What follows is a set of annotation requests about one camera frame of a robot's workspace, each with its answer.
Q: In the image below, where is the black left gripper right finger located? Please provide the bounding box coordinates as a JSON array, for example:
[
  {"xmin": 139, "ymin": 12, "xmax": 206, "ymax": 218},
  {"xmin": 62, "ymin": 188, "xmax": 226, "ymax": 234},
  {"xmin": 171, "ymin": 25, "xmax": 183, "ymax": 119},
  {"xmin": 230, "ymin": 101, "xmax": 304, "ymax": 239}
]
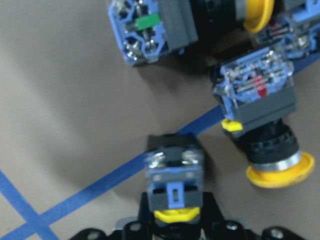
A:
[{"xmin": 200, "ymin": 192, "xmax": 300, "ymax": 240}]

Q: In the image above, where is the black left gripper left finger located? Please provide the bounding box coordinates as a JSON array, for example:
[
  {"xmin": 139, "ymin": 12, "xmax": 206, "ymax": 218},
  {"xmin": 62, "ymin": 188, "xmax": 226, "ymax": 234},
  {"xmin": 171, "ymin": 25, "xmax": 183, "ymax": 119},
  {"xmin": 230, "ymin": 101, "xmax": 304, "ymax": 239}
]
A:
[{"xmin": 70, "ymin": 192, "xmax": 153, "ymax": 240}]

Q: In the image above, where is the green mushroom push button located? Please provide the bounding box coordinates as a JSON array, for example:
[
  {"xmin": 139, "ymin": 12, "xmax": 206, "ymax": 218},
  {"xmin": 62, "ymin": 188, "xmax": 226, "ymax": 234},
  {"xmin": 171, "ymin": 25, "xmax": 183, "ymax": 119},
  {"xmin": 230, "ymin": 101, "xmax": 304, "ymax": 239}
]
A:
[{"xmin": 144, "ymin": 133, "xmax": 205, "ymax": 224}]

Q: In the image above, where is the yellow mushroom push button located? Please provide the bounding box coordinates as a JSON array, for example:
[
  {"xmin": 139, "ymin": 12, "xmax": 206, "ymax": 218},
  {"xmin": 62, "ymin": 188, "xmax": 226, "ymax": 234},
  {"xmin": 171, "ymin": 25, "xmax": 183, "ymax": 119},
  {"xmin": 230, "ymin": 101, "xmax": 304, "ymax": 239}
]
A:
[{"xmin": 209, "ymin": 44, "xmax": 315, "ymax": 189}]

